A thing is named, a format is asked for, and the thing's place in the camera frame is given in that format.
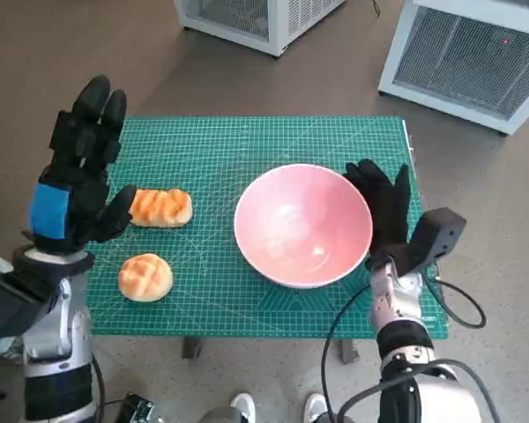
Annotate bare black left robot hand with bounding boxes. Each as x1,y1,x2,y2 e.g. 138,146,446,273
21,73,138,256

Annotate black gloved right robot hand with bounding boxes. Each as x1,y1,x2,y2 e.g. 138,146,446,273
342,158,414,266

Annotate long grooved toy bread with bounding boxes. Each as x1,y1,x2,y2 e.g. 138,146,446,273
129,188,194,229

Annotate pink bowl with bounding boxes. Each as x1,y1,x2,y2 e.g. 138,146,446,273
233,163,375,290

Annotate round toy bread bun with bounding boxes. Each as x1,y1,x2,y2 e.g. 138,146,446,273
117,253,175,303

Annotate green cutting mat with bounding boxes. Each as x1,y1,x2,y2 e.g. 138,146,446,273
86,115,450,340

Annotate large white mesh cabinet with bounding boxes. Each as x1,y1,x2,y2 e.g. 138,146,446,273
377,0,529,137

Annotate white shoe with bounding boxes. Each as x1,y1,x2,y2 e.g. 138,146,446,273
230,391,257,423
304,392,328,423

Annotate small white mesh cabinet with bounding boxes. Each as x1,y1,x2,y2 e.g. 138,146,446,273
173,0,348,57

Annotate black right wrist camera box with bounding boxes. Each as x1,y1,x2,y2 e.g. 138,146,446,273
399,206,467,277

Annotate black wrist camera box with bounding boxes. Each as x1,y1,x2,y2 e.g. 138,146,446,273
0,263,63,340
399,206,467,277

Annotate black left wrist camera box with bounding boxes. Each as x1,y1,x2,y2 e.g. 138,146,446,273
0,263,63,340

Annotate black right camera cable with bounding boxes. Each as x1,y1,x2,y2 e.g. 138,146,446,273
425,275,488,330

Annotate dark table leg bracket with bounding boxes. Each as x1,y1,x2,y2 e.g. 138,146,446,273
183,338,204,360
338,338,361,365

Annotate long black robot cable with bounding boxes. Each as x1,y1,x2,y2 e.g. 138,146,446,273
320,284,374,423

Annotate black looping arm cable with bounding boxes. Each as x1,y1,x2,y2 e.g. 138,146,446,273
337,359,502,423

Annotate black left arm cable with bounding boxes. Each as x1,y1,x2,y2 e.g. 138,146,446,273
90,352,131,409

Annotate black device with silver frame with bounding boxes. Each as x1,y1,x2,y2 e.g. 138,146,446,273
114,391,155,423

